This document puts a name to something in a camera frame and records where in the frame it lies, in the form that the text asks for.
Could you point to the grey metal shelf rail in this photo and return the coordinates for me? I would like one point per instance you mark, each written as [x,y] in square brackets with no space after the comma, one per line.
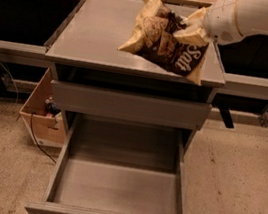
[23,54]

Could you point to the open grey middle drawer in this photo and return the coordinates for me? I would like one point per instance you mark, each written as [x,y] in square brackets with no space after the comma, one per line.
[111,167]

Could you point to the closed grey top drawer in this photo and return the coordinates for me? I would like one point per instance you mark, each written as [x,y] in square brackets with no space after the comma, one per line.
[129,106]

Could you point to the wooden box on floor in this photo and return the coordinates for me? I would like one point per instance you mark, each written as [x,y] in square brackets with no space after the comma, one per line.
[44,127]

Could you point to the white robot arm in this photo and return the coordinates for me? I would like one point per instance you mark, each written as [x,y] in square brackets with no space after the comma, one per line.
[252,18]

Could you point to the grey drawer cabinet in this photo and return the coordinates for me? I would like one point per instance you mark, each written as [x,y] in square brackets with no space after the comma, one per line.
[86,53]

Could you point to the brown sea salt chip bag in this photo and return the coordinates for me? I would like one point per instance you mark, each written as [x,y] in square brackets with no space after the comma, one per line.
[153,40]

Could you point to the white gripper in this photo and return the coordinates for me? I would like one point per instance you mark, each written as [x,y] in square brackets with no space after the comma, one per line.
[220,20]

